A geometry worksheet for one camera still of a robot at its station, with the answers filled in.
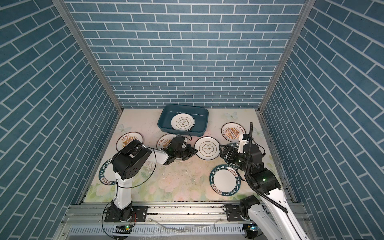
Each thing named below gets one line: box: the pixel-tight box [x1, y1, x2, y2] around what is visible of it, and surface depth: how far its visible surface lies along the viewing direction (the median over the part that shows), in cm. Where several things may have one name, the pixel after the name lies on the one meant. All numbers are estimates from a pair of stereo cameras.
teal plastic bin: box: [157, 104, 209, 137], surface depth 114 cm
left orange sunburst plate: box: [115, 131, 144, 152], surface depth 104 cm
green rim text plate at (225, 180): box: [209, 164, 242, 197], surface depth 87 cm
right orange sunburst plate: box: [221, 122, 246, 143], surface depth 110 cm
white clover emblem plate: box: [170, 113, 196, 132], surface depth 114 cm
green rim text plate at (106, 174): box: [98, 158, 117, 186], surface depth 88 cm
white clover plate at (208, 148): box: [194, 136, 220, 161], surface depth 101 cm
